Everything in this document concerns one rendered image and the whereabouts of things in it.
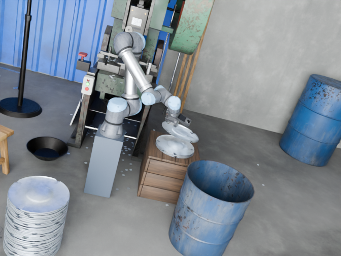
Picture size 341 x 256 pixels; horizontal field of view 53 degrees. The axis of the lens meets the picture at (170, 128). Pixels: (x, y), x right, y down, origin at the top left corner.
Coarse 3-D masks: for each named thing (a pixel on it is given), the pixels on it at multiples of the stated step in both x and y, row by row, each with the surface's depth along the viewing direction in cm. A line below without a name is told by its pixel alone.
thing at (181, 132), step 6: (162, 126) 251; (168, 126) 245; (180, 126) 234; (174, 132) 251; (180, 132) 246; (186, 132) 239; (180, 138) 257; (186, 138) 251; (192, 138) 245; (198, 138) 241
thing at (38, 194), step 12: (24, 180) 176; (36, 180) 179; (48, 180) 182; (12, 192) 167; (24, 192) 169; (36, 192) 170; (48, 192) 173; (60, 192) 176; (12, 204) 159; (24, 204) 162; (36, 204) 164; (48, 204) 166
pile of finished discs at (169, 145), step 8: (160, 136) 256; (168, 136) 260; (160, 144) 245; (168, 144) 247; (176, 144) 250; (184, 144) 255; (168, 152) 237; (176, 152) 240; (184, 152) 243; (192, 152) 247
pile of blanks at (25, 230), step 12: (12, 216) 161; (24, 216) 159; (36, 216) 159; (48, 216) 162; (60, 216) 169; (12, 228) 164; (24, 228) 161; (36, 228) 163; (48, 228) 166; (60, 228) 174; (12, 240) 166; (24, 240) 166; (36, 240) 166; (48, 240) 170; (60, 240) 182; (12, 252) 169; (24, 252) 168; (36, 252) 169; (48, 252) 174
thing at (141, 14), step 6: (132, 6) 255; (138, 6) 259; (144, 6) 260; (132, 12) 257; (138, 12) 257; (144, 12) 257; (132, 18) 259; (138, 18) 259; (144, 18) 259; (126, 24) 261; (132, 24) 261; (138, 24) 261; (144, 24) 261; (126, 30) 262; (132, 30) 263; (138, 30) 263; (144, 30) 263
